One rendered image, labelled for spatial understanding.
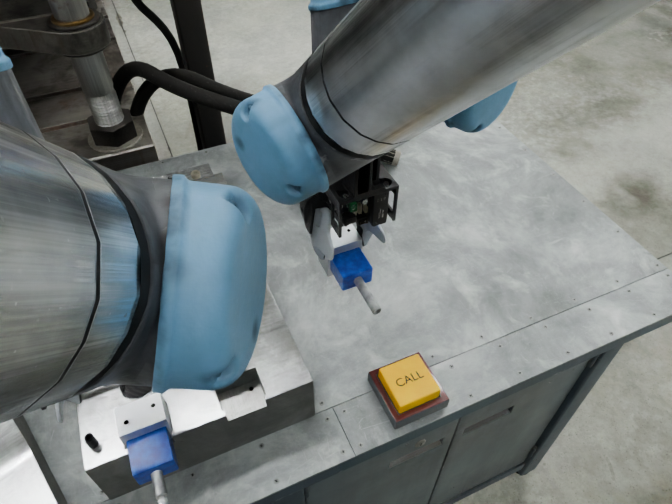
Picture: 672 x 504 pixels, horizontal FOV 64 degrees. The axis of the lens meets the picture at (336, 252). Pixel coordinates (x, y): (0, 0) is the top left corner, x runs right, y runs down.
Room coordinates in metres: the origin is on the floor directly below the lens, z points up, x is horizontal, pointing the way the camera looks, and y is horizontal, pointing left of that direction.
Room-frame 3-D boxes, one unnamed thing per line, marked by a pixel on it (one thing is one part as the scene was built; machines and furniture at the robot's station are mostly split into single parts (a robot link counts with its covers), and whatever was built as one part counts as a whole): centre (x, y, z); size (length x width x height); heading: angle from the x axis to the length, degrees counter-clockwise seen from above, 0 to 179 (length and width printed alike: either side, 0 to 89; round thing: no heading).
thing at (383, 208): (0.47, -0.02, 1.09); 0.09 x 0.08 x 0.12; 24
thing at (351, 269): (0.45, -0.02, 0.93); 0.13 x 0.05 x 0.05; 24
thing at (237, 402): (0.31, 0.11, 0.87); 0.05 x 0.05 x 0.04; 24
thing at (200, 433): (0.49, 0.25, 0.87); 0.50 x 0.26 x 0.14; 24
